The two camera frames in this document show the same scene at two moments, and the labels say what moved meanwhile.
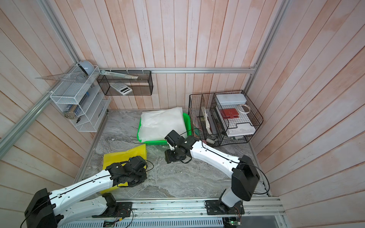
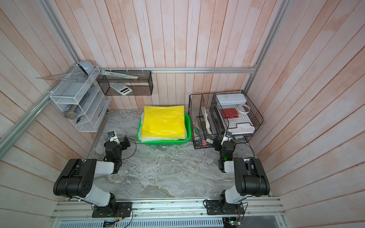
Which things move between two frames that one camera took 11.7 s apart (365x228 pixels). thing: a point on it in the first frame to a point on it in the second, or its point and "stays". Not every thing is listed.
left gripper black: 144,176 to 122,143
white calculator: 122,88 stays
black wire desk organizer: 217,118 stays
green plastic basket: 188,128 stays
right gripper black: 168,154 to 218,142
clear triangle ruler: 75,77 stays
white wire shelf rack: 82,98 stays
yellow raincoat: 122,157 to 163,122
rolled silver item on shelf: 71,114 stays
